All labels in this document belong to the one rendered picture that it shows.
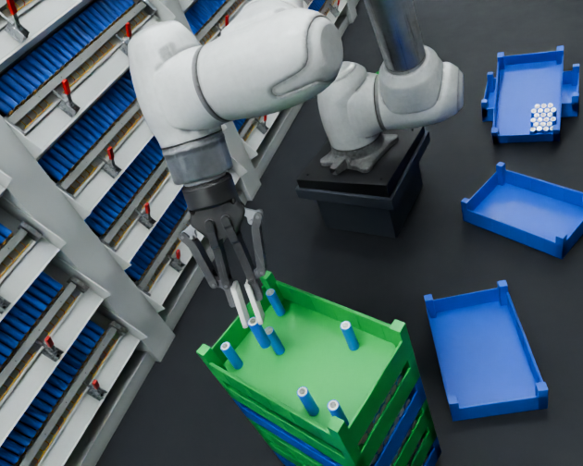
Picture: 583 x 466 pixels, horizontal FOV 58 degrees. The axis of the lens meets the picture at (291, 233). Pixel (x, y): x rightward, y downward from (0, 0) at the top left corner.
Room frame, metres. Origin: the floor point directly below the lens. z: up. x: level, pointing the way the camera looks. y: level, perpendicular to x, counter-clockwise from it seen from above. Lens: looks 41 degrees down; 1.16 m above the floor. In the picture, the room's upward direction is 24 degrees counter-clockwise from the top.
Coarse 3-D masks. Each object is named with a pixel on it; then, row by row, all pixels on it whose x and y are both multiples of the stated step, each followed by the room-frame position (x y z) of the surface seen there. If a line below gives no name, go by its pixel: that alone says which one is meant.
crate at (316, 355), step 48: (288, 288) 0.68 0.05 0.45; (240, 336) 0.65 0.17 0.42; (288, 336) 0.61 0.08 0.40; (336, 336) 0.57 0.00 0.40; (384, 336) 0.52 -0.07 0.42; (240, 384) 0.53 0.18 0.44; (288, 384) 0.52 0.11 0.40; (336, 384) 0.48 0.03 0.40; (384, 384) 0.43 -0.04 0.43; (336, 432) 0.36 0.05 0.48
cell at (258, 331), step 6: (252, 318) 0.55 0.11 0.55; (252, 324) 0.54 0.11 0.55; (252, 330) 0.54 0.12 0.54; (258, 330) 0.54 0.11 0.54; (264, 330) 0.54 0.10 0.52; (258, 336) 0.54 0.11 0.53; (264, 336) 0.54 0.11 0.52; (258, 342) 0.54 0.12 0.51; (264, 342) 0.54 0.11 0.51; (270, 342) 0.54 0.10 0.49; (264, 348) 0.54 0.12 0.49
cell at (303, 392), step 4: (300, 388) 0.46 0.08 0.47; (304, 388) 0.46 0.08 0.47; (300, 392) 0.45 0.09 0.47; (304, 392) 0.45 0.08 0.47; (308, 392) 0.45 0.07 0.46; (300, 396) 0.45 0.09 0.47; (304, 396) 0.44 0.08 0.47; (308, 396) 0.45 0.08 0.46; (304, 400) 0.44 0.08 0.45; (308, 400) 0.44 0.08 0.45; (312, 400) 0.45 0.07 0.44; (304, 404) 0.45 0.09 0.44; (308, 404) 0.44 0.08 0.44; (312, 404) 0.45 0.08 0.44; (308, 408) 0.44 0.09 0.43; (312, 408) 0.44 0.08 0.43; (316, 408) 0.45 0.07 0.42; (308, 412) 0.45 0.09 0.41; (312, 412) 0.44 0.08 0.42; (316, 412) 0.45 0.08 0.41
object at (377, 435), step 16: (416, 368) 0.48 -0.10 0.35; (224, 384) 0.59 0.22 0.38; (400, 384) 0.45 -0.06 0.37; (240, 400) 0.57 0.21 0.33; (400, 400) 0.44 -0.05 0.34; (272, 416) 0.50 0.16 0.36; (384, 416) 0.42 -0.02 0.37; (304, 432) 0.44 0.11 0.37; (384, 432) 0.41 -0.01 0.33; (320, 448) 0.42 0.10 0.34; (336, 448) 0.42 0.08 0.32; (368, 448) 0.38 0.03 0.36; (352, 464) 0.37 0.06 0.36; (368, 464) 0.38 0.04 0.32
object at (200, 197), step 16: (224, 176) 0.63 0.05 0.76; (192, 192) 0.62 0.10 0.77; (208, 192) 0.61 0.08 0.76; (224, 192) 0.61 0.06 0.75; (192, 208) 0.62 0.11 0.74; (208, 208) 0.60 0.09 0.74; (224, 208) 0.62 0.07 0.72; (240, 208) 0.61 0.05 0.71; (192, 224) 0.62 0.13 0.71; (240, 224) 0.60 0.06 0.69
